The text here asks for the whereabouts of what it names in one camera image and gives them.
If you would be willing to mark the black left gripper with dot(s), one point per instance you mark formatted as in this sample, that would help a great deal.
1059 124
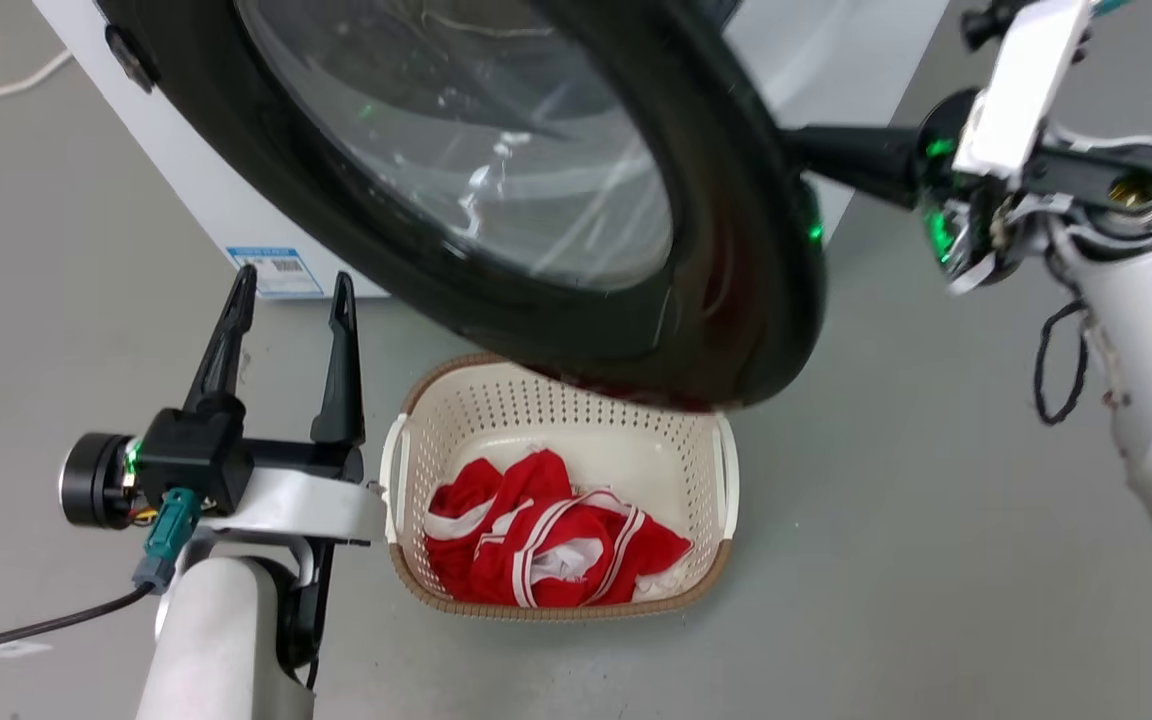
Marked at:
191 455

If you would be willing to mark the white washing machine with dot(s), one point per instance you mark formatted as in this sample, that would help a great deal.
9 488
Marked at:
186 180

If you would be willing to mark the beige perforated laundry basket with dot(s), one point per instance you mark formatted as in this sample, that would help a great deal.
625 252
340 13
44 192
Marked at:
546 420

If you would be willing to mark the blue white label sticker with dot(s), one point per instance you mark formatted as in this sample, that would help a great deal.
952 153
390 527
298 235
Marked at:
276 272

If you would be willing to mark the black cylindrical left wrist camera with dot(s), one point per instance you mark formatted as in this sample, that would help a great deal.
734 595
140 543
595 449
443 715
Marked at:
94 480

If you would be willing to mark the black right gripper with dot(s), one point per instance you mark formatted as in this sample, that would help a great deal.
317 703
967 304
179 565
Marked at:
951 215

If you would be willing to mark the red white garment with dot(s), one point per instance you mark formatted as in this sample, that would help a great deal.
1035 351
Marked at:
556 550

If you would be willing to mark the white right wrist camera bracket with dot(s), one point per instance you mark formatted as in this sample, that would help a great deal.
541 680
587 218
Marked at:
1021 90

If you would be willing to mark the black round washing machine door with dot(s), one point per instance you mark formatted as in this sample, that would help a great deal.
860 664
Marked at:
736 300

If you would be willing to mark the black door hinge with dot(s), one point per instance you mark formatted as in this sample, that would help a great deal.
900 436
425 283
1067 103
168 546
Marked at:
131 58

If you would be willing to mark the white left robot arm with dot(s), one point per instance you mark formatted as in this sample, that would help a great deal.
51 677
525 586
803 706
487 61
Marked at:
226 630

